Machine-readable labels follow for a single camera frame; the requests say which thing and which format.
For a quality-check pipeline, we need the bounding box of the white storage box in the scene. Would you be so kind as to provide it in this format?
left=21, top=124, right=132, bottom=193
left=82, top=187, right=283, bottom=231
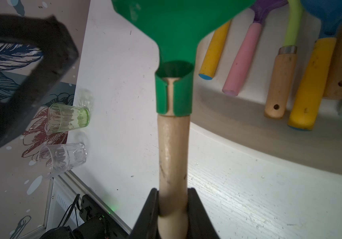
left=192, top=6, right=342, bottom=175

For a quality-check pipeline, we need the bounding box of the purple fork pink handle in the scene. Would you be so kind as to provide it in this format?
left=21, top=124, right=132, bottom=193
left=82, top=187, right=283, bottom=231
left=222, top=0, right=288, bottom=97

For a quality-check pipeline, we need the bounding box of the clear plastic cup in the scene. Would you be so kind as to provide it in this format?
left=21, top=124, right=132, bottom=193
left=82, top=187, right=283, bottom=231
left=38, top=142, right=87, bottom=179

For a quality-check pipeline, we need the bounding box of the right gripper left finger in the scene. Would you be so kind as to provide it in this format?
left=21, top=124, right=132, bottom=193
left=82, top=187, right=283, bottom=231
left=129, top=188, right=160, bottom=239

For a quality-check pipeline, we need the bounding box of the blue fork yellow handle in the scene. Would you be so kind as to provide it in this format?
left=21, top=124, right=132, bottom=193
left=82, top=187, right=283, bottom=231
left=198, top=20, right=232, bottom=80
left=287, top=0, right=342, bottom=130

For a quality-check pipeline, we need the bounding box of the dark green small rake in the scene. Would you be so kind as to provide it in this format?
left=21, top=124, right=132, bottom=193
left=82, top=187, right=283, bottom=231
left=112, top=1, right=252, bottom=239

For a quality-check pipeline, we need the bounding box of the light green rake wooden handle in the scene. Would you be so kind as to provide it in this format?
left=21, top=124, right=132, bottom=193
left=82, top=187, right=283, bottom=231
left=264, top=0, right=303, bottom=119

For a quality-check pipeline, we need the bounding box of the green plastic cup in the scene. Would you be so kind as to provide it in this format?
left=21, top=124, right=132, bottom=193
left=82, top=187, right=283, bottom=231
left=48, top=103, right=90, bottom=133

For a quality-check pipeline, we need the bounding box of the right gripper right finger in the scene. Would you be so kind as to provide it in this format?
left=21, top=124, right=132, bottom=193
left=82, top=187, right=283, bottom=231
left=187, top=188, right=219, bottom=239

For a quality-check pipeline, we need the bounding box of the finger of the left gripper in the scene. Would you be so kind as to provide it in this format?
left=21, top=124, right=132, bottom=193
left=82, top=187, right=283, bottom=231
left=0, top=15, right=79, bottom=148

